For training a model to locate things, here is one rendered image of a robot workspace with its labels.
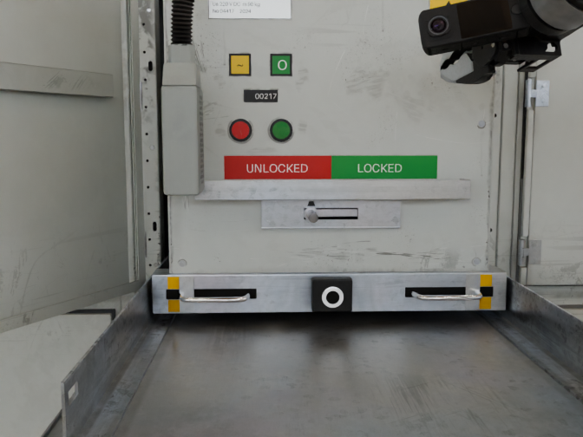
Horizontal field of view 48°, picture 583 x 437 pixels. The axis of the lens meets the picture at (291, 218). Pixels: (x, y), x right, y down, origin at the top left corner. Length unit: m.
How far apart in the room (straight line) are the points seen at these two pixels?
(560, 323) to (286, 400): 0.37
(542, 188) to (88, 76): 0.85
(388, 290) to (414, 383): 0.25
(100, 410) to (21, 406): 0.69
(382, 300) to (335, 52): 0.38
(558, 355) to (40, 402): 0.95
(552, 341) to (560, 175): 0.49
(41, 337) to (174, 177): 0.57
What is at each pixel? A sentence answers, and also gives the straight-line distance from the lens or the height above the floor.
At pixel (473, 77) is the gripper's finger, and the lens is 0.82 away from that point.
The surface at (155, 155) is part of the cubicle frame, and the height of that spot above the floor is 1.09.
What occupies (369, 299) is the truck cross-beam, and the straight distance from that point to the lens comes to 1.01.
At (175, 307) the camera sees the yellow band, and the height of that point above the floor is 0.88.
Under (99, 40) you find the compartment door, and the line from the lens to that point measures 1.24.
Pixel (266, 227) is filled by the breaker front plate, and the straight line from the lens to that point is 0.98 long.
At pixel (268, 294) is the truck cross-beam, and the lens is 1.00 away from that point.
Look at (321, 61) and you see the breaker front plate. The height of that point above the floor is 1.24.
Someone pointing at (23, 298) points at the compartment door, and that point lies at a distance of 1.13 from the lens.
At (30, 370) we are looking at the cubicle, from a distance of 1.38.
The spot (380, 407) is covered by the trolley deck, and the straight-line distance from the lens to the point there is 0.73.
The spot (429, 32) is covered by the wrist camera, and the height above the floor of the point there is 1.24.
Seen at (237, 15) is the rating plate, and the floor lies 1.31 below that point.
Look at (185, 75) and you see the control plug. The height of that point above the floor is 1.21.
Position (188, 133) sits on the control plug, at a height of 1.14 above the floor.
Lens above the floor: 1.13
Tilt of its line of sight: 7 degrees down
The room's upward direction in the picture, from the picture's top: straight up
